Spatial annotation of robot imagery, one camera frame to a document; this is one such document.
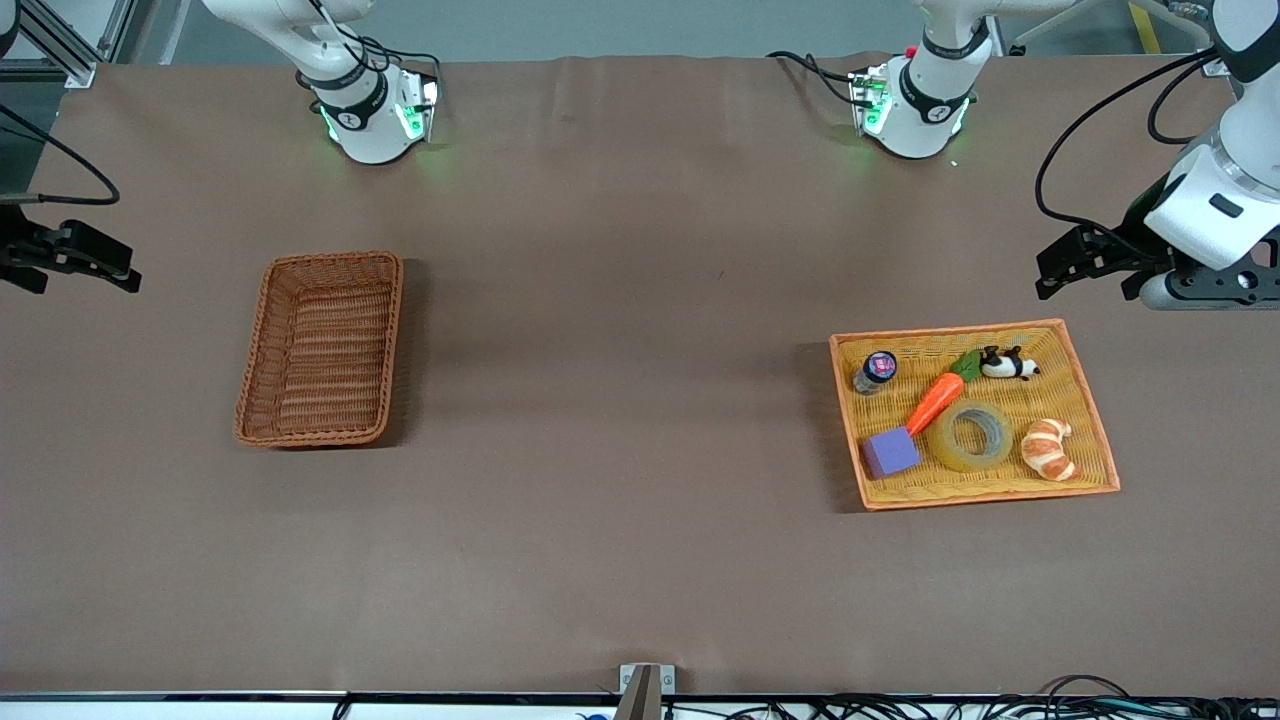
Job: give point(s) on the small bottle with printed lid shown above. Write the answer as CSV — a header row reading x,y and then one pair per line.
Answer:
x,y
878,368

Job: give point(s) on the purple cube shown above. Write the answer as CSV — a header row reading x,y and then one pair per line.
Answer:
x,y
890,455

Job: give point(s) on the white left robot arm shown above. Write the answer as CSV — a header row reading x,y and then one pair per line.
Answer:
x,y
925,100

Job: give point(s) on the toy croissant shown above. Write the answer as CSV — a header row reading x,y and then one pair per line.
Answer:
x,y
1048,450

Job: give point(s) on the clear yellowish tape roll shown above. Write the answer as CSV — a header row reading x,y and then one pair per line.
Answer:
x,y
945,450

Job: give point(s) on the yellow wicker basket orange rim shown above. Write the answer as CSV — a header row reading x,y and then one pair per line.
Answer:
x,y
1085,400

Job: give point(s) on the brown table cover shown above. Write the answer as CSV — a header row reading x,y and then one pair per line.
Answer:
x,y
640,300

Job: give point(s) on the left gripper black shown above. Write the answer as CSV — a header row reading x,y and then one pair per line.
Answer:
x,y
1131,252

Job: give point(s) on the orange toy carrot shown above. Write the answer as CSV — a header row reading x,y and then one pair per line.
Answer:
x,y
935,400

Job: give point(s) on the metal table edge bracket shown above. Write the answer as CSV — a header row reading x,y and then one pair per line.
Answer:
x,y
645,690

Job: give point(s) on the brown wicker basket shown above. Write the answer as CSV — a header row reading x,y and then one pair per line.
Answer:
x,y
320,350

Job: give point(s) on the black white panda figure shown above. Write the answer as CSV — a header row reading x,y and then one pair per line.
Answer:
x,y
1005,367

